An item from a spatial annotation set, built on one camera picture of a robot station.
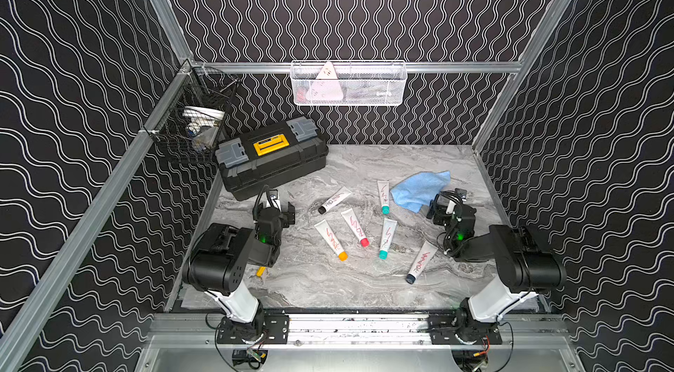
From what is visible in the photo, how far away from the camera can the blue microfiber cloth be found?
1.01m

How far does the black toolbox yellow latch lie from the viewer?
0.94 m

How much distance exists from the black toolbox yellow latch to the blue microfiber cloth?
1.12 ft
